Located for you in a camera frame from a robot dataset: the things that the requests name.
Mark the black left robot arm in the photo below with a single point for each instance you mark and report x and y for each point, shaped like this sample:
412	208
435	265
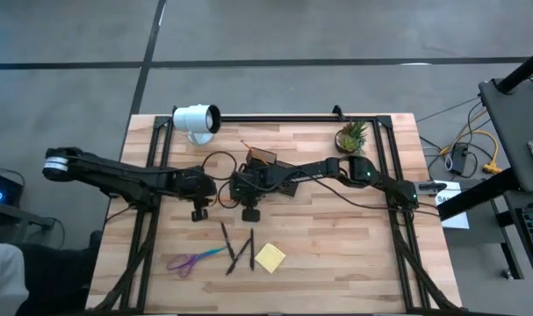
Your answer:
117	175

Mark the black pen with white print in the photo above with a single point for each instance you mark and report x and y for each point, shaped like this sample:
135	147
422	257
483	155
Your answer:
239	256

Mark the dark side desk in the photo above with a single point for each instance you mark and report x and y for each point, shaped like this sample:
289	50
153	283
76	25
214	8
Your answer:
512	131

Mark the purple scissors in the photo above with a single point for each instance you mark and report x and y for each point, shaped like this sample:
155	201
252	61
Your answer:
191	261

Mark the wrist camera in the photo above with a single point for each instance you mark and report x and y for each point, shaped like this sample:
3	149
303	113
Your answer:
250	215
199	215

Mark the black clamp bracket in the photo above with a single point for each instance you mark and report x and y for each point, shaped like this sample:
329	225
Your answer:
337	112

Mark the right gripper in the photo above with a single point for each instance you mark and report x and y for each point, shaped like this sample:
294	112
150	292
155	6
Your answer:
248	186

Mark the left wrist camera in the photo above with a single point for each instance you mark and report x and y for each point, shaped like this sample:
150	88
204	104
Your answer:
199	215

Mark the black power adapter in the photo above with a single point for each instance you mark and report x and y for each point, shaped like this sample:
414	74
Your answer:
459	159

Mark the potted succulent plant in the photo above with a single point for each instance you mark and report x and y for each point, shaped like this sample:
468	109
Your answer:
351	137

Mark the yellow sticky note pad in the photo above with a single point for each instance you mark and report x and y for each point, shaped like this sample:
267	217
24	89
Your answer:
270	258

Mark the white desk lamp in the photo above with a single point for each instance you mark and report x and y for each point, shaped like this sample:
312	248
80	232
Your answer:
196	118

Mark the person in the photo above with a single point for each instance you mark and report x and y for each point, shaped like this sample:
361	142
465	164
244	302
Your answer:
2	281

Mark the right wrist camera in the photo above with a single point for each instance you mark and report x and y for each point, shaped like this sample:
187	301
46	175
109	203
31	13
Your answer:
250	215

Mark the dark side table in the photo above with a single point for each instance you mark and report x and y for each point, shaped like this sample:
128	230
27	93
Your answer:
11	210

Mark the black aluminium frame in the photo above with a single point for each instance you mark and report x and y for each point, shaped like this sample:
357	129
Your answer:
292	118

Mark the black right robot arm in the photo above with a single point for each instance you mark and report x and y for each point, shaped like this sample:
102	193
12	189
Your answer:
358	171

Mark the white paper sheet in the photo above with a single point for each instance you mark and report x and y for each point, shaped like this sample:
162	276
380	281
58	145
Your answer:
457	219

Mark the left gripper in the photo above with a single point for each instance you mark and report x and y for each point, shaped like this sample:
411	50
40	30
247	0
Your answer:
196	184

